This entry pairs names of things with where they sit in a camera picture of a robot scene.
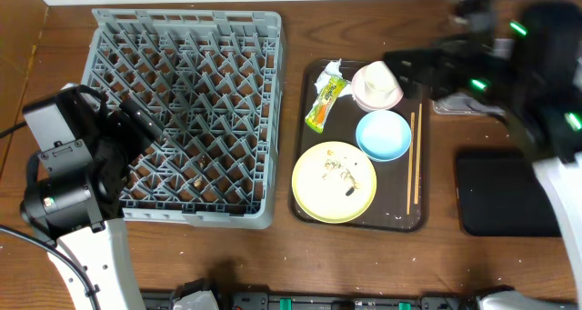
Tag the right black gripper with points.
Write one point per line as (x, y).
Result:
(427, 74)

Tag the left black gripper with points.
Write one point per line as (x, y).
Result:
(124, 131)

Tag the pink plastic bowl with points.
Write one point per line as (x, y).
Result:
(358, 90)

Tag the white napkin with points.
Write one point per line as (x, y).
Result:
(332, 69)

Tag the green snack wrapper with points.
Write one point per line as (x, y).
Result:
(329, 88)

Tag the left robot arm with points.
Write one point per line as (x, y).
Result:
(86, 240)

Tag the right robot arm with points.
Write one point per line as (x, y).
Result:
(535, 86)

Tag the grey dishwasher rack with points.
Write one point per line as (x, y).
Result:
(214, 79)

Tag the right wooden chopstick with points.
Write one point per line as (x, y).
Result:
(418, 154)

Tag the wooden chopstick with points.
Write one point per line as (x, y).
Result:
(418, 154)
(410, 164)

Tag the cream plastic cup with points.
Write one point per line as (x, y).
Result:
(380, 86)

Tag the left wooden chopstick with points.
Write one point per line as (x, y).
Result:
(410, 164)

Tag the clear plastic bin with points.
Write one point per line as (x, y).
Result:
(462, 104)

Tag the light blue bowl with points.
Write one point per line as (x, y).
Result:
(383, 135)

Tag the yellow plate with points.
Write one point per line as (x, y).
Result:
(334, 182)

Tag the black bin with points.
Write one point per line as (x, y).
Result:
(498, 195)

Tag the cardboard wall panel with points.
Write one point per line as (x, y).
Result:
(21, 24)

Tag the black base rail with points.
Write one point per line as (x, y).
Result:
(261, 298)

